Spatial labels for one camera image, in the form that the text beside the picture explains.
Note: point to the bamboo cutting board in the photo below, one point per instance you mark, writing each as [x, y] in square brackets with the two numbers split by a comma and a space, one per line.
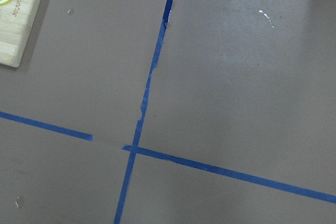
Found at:
[17, 18]

